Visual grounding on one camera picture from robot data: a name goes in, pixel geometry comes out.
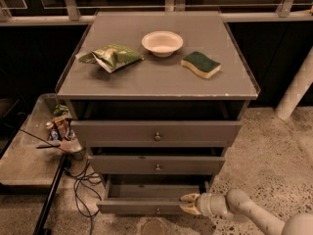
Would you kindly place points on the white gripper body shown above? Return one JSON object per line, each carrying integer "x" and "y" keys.
{"x": 204, "y": 204}

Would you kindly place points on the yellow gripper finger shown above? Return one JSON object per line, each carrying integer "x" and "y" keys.
{"x": 190, "y": 197}
{"x": 190, "y": 208}

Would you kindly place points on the grey bottom drawer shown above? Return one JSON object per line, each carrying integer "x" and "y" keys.
{"x": 128, "y": 194}

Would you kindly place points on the grey drawer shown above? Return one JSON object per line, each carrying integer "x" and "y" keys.
{"x": 156, "y": 165}
{"x": 156, "y": 133}
{"x": 128, "y": 194}

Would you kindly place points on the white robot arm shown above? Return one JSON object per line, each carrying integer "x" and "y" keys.
{"x": 236, "y": 204}

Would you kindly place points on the grey middle drawer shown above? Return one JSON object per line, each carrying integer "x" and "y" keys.
{"x": 156, "y": 165}

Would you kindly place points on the grey drawer cabinet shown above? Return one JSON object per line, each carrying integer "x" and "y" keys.
{"x": 159, "y": 88}

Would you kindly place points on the grey top drawer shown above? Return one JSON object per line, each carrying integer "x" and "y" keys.
{"x": 156, "y": 133}

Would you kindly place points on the green yellow sponge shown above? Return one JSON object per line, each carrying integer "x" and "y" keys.
{"x": 200, "y": 64}

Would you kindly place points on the soda can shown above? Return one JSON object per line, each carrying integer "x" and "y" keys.
{"x": 52, "y": 130}

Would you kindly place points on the snack packages in bin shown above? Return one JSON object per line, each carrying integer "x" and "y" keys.
{"x": 62, "y": 119}

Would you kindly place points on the black pole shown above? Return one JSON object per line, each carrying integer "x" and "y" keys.
{"x": 39, "y": 228}

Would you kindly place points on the white bowl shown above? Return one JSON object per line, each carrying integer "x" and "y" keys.
{"x": 162, "y": 43}

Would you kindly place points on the green chip bag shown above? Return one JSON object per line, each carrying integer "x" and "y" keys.
{"x": 111, "y": 57}

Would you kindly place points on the clear plastic bin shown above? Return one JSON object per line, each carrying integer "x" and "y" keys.
{"x": 26, "y": 161}

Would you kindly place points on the metal window railing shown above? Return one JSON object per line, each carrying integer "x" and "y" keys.
{"x": 231, "y": 11}

